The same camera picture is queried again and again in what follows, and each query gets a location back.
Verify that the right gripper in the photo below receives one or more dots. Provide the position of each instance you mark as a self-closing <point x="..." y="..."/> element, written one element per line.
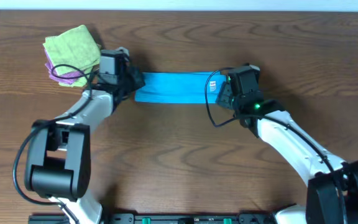
<point x="224" y="94"/>

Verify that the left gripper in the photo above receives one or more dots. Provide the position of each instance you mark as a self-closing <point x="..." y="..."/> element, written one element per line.
<point x="134" y="78"/>

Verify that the blue microfiber cloth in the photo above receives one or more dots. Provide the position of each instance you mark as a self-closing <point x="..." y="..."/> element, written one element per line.
<point x="180" y="88"/>

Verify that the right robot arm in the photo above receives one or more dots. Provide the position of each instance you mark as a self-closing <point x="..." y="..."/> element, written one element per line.
<point x="332" y="182"/>

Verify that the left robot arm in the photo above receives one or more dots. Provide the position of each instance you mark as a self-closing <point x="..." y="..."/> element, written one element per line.
<point x="58" y="164"/>

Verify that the green folded cloth bottom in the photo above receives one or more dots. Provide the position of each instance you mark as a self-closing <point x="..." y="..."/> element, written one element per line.
<point x="83" y="80"/>

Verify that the green folded cloth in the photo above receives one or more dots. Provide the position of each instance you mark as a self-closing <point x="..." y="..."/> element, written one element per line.
<point x="75" y="47"/>
<point x="83" y="80"/>

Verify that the purple folded cloth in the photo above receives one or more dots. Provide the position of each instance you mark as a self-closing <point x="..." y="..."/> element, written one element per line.
<point x="65" y="79"/>

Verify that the green folded cloth top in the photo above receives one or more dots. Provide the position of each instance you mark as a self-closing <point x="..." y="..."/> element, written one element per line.
<point x="75" y="47"/>

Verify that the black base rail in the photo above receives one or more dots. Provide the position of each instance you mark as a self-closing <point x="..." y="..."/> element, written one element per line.
<point x="244" y="218"/>

